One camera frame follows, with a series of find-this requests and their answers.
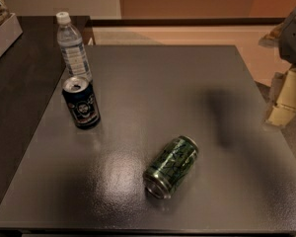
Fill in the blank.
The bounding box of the white box with contents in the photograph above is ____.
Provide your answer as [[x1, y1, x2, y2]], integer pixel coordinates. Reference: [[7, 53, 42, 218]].
[[0, 0, 24, 68]]

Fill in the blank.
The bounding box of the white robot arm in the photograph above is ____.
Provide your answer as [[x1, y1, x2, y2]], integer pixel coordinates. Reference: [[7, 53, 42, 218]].
[[264, 7, 296, 127]]

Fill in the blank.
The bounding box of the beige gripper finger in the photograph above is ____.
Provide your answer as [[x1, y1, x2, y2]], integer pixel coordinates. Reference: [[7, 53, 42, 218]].
[[264, 65, 296, 127]]

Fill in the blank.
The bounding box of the green soda can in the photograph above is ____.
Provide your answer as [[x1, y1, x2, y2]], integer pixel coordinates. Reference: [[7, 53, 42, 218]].
[[143, 135, 199, 199]]

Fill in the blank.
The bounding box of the clear plastic water bottle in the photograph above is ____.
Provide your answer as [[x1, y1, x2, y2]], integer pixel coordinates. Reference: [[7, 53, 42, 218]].
[[56, 12, 92, 82]]

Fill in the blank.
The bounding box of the dark blue soda can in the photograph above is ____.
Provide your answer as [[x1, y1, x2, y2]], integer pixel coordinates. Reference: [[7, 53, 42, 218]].
[[62, 76, 101, 129]]

